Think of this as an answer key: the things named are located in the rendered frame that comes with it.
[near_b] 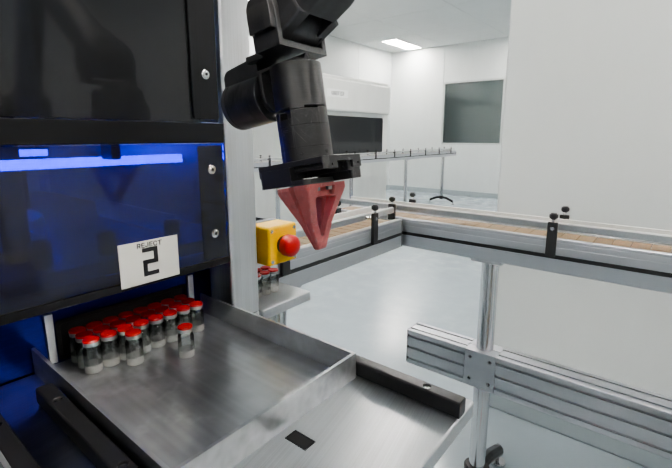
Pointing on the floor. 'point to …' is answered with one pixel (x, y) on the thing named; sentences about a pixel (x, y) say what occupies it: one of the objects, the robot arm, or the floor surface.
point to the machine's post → (235, 145)
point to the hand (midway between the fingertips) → (319, 241)
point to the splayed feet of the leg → (491, 457)
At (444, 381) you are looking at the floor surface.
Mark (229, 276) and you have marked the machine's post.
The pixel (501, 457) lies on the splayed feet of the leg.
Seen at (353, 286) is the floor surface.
